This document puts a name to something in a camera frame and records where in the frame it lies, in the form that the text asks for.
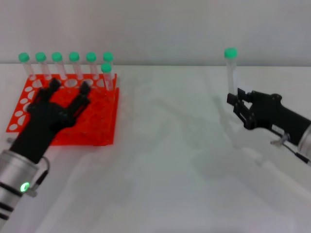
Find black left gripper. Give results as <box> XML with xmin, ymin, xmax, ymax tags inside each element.
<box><xmin>11</xmin><ymin>78</ymin><xmax>92</xmax><ymax>164</ymax></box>

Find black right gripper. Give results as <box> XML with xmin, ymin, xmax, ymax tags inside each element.
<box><xmin>226</xmin><ymin>87</ymin><xmax>311</xmax><ymax>147</ymax></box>

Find clear tube with green cap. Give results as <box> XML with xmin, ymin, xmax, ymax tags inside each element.
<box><xmin>35</xmin><ymin>51</ymin><xmax>52</xmax><ymax>82</ymax></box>
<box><xmin>101</xmin><ymin>63</ymin><xmax>115</xmax><ymax>92</ymax></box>
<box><xmin>69</xmin><ymin>51</ymin><xmax>84</xmax><ymax>81</ymax></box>
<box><xmin>18</xmin><ymin>52</ymin><xmax>37</xmax><ymax>81</ymax></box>
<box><xmin>224</xmin><ymin>47</ymin><xmax>239</xmax><ymax>96</ymax></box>
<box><xmin>86</xmin><ymin>51</ymin><xmax>100</xmax><ymax>81</ymax></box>
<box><xmin>103</xmin><ymin>51</ymin><xmax>114</xmax><ymax>73</ymax></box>
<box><xmin>51</xmin><ymin>51</ymin><xmax>68</xmax><ymax>81</ymax></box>

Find orange plastic test tube rack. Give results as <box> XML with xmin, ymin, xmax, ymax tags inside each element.
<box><xmin>5</xmin><ymin>72</ymin><xmax>121</xmax><ymax>147</ymax></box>

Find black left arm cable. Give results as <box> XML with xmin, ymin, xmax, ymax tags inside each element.
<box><xmin>31</xmin><ymin>157</ymin><xmax>51</xmax><ymax>198</ymax></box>

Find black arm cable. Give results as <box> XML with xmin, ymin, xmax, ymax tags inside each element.
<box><xmin>270</xmin><ymin>133</ymin><xmax>311</xmax><ymax>167</ymax></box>
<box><xmin>31</xmin><ymin>157</ymin><xmax>51</xmax><ymax>198</ymax></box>

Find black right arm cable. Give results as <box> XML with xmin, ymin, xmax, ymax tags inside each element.
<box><xmin>270</xmin><ymin>133</ymin><xmax>311</xmax><ymax>167</ymax></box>

